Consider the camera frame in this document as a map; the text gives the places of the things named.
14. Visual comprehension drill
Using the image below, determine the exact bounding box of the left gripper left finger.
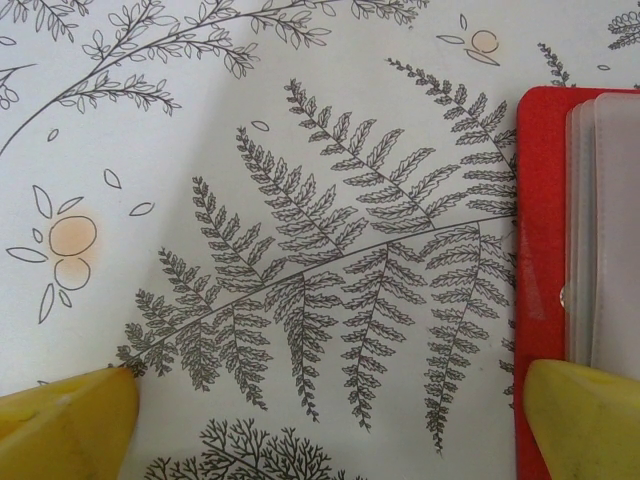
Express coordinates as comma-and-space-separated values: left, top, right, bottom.
0, 367, 139, 480

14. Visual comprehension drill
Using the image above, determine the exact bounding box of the floral tablecloth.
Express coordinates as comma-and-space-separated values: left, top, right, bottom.
0, 0, 640, 480

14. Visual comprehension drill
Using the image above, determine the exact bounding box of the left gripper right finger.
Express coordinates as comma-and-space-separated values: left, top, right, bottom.
522, 358, 640, 480

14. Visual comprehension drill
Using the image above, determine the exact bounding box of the red card box tray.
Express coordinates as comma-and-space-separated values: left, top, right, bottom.
514, 85, 640, 480

